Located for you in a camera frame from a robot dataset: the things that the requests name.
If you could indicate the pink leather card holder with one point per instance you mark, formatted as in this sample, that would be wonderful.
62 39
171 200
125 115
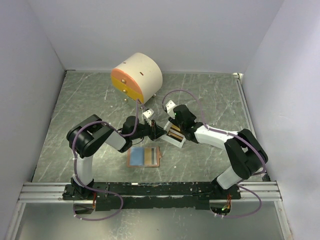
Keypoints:
135 157

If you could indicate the cream round drawer cabinet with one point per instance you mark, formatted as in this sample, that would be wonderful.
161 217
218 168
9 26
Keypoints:
138 78

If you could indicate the white plastic card bin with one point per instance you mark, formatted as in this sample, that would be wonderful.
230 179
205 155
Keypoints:
171 140

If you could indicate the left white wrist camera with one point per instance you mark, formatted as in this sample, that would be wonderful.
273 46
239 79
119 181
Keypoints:
148 115

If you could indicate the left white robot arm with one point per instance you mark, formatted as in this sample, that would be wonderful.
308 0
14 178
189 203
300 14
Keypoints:
89 135

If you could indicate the stack of cards in bin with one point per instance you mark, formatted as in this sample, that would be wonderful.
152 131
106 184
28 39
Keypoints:
175 133

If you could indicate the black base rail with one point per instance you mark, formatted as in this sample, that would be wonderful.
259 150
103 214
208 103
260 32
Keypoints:
148 195

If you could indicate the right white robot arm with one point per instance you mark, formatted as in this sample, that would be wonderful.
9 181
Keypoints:
245 154

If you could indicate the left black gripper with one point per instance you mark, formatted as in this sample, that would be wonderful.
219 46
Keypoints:
156 130

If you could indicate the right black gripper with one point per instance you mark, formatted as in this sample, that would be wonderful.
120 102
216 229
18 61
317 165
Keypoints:
173 120

